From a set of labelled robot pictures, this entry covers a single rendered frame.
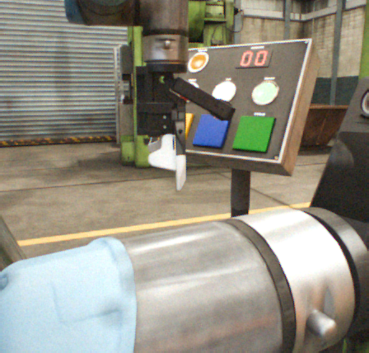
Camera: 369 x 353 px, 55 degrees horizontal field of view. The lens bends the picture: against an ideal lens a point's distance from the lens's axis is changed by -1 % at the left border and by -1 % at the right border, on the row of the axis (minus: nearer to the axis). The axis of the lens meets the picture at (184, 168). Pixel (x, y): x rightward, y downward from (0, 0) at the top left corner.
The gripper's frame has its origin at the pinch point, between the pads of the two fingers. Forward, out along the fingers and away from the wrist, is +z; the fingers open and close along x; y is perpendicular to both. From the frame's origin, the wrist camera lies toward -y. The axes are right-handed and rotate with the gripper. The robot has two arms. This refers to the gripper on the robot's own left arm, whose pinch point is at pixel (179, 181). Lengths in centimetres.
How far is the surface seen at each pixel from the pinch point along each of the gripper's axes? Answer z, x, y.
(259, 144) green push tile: -5.5, -5.4, -16.4
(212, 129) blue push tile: -7.6, -14.2, -8.7
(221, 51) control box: -25.1, -25.6, -12.6
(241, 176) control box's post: 4.9, -21.8, -17.5
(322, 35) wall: -155, -826, -434
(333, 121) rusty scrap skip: 37, -579, -346
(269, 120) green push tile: -10.0, -6.8, -18.7
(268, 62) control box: -21.9, -15.0, -20.9
